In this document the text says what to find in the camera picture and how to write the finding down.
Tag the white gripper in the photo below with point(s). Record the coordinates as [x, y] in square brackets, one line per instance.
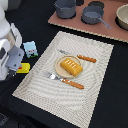
[11, 54]

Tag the orange bread loaf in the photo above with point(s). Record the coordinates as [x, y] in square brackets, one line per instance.
[71, 66]

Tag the knife with orange handle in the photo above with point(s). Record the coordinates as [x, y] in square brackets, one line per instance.
[79, 56]

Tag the round wooden plate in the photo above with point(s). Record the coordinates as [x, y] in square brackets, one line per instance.
[62, 72]

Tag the beige woven placemat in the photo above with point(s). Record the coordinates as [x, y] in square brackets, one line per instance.
[64, 101]

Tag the beige bowl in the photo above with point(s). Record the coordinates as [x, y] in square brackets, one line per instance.
[122, 15]

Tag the grey cooking pot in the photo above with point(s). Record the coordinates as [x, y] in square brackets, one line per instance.
[65, 8]

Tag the grey saucepan with handle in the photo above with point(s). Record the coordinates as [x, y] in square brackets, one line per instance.
[93, 15]

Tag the fork with orange handle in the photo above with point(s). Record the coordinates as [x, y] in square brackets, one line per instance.
[66, 81]

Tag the yellow butter box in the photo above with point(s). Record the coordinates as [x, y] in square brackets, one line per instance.
[24, 68]

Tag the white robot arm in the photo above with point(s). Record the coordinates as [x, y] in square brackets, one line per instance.
[5, 26]

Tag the light blue milk carton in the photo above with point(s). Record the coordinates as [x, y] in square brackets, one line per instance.
[30, 49]

